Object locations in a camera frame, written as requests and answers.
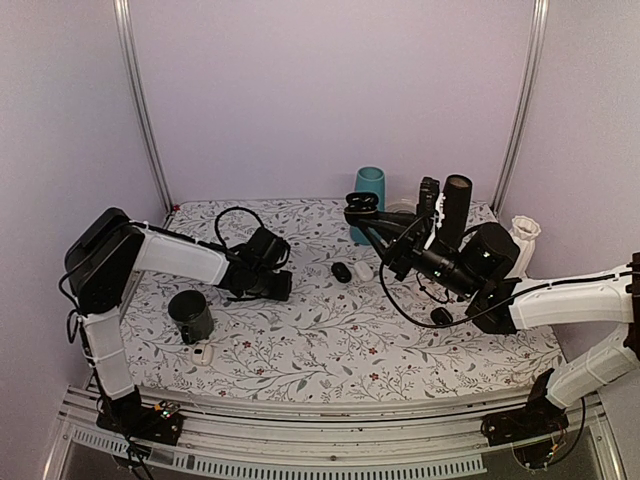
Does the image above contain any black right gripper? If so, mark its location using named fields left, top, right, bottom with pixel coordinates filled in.
left=359, top=210, right=482, bottom=300

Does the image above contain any black gold-trimmed earbud charging case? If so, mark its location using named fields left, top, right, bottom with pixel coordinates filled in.
left=344, top=192, right=379, bottom=215

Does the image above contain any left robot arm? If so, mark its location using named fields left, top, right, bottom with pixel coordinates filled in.
left=64, top=207, right=292, bottom=434

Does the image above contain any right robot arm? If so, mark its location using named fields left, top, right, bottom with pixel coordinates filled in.
left=344, top=206, right=639, bottom=436

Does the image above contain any white oval earbud case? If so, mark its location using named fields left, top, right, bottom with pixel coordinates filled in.
left=353, top=261, right=374, bottom=282

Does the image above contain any black oval earbud case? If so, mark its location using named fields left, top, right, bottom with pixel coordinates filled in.
left=331, top=262, right=352, bottom=284

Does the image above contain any small black round case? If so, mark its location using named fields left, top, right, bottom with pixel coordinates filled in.
left=430, top=307, right=453, bottom=326

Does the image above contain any white square earbud case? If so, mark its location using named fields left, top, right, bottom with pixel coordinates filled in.
left=191, top=344, right=214, bottom=366

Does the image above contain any white swirl ceramic dish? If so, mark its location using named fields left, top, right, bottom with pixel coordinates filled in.
left=385, top=198, right=417, bottom=214

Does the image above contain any teal cylindrical vase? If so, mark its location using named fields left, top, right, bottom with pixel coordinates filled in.
left=345, top=166, right=386, bottom=246

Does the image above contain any dark brown tall vase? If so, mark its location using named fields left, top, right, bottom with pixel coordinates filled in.
left=436, top=174, right=473, bottom=250

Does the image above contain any dark grey mug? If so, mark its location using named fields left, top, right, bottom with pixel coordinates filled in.
left=168, top=290, right=214, bottom=345

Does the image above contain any floral patterned table mat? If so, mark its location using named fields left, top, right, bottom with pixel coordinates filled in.
left=120, top=199, right=564, bottom=403

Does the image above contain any white ribbed vase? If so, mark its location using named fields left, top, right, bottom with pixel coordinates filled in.
left=507, top=215, right=541, bottom=278

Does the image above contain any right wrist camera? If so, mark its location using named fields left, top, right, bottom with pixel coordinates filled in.
left=417, top=176, right=440, bottom=217

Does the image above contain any front aluminium rail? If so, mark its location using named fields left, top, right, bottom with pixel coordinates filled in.
left=47, top=384, right=626, bottom=480

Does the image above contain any right rear aluminium frame post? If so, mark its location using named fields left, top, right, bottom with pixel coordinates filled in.
left=491, top=0, right=550, bottom=217

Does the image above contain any aluminium frame post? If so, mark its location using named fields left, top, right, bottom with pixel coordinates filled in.
left=113, top=0, right=174, bottom=213
left=491, top=0, right=550, bottom=217

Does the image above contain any left rear aluminium frame post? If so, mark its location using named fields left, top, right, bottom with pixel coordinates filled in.
left=113, top=0, right=174, bottom=213

